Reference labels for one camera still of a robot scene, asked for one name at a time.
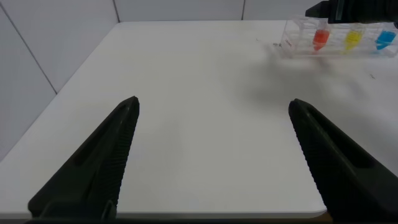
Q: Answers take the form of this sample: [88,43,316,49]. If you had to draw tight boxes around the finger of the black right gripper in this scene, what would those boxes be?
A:
[305,0,338,24]
[343,0,398,25]

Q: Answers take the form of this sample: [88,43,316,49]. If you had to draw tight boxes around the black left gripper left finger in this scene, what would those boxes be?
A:
[27,95,141,220]

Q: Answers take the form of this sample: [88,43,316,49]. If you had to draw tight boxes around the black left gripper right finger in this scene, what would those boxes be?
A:
[287,98,398,223]

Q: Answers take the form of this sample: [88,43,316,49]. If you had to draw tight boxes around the test tube with red pigment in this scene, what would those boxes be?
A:
[312,0,345,53]

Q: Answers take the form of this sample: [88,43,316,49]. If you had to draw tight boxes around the test tube with yellow pigment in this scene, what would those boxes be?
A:
[343,22,365,52]

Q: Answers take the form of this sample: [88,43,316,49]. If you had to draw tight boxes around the test tube with blue pigment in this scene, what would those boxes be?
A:
[374,22,398,51]

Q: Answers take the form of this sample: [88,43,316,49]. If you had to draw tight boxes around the clear acrylic test tube rack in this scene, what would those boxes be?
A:
[278,14,398,60]

